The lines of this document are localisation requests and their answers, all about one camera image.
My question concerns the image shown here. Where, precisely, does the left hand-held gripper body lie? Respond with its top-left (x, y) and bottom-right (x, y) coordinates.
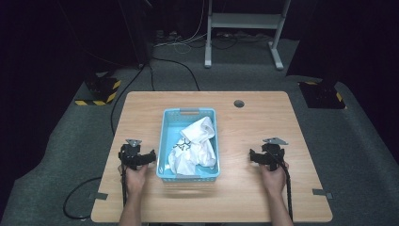
top-left (118, 138), bottom-right (146, 171)

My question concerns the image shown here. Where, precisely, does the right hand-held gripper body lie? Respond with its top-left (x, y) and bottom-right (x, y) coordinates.
top-left (261, 137), bottom-right (289, 172)

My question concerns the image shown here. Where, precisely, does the person's left hand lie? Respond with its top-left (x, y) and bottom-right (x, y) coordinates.
top-left (118, 162), bottom-right (149, 196)

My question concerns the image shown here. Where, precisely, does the person's right hand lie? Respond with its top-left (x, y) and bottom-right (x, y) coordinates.
top-left (259, 161), bottom-right (290, 197)

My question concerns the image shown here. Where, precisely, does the light blue plastic basket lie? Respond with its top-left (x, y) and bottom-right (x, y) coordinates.
top-left (155, 107), bottom-right (221, 184)

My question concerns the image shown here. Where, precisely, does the white crumpled cloth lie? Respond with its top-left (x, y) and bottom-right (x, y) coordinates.
top-left (168, 116), bottom-right (218, 176)

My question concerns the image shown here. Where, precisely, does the grey tape strip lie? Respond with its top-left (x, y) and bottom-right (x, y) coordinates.
top-left (88, 191), bottom-right (109, 202)
top-left (311, 188), bottom-right (334, 201)

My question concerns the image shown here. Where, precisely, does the black yellow striped stand base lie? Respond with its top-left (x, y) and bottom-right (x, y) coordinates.
top-left (296, 80), bottom-right (348, 110)
top-left (73, 73), bottom-right (122, 107)

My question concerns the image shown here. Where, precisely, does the dark power strip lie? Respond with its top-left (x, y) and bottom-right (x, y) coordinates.
top-left (153, 29), bottom-right (184, 43)

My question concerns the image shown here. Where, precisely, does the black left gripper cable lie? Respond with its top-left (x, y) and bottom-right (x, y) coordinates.
top-left (120, 164), bottom-right (128, 208)

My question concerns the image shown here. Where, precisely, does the long black floor cable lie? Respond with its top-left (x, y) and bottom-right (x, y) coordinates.
top-left (110, 62), bottom-right (149, 137)

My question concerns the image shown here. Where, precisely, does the black floor cable loop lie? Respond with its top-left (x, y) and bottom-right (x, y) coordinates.
top-left (62, 176), bottom-right (103, 220)

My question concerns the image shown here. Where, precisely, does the black curved floor cable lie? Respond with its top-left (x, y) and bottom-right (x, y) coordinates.
top-left (148, 56), bottom-right (201, 92)

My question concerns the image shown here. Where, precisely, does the white floor cable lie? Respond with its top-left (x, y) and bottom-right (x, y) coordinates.
top-left (152, 0), bottom-right (209, 55)

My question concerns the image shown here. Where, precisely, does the white metal stand frame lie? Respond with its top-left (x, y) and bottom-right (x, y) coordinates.
top-left (203, 0), bottom-right (292, 71)

